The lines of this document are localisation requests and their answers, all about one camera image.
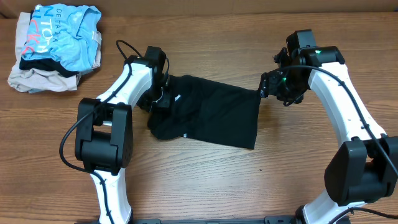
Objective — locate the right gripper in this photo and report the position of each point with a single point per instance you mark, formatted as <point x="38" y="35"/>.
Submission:
<point x="268" y="86"/>

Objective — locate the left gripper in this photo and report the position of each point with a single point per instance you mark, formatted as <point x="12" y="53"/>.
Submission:
<point x="164" y="102"/>

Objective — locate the black t-shirt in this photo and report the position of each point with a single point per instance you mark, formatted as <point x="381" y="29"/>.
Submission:
<point x="208" y="111"/>

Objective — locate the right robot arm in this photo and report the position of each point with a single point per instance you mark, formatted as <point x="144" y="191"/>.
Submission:
<point x="364" y="168"/>

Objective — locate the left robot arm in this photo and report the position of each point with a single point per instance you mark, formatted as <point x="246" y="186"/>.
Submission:
<point x="104" y="133"/>

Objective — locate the light blue printed shirt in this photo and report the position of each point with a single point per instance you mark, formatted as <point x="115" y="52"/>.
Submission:
<point x="67" y="35"/>

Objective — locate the folded black garment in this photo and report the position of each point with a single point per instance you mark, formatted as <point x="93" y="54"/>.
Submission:
<point x="48" y="65"/>

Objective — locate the beige folded garment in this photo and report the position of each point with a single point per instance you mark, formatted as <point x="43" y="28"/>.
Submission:
<point x="35" y="80"/>

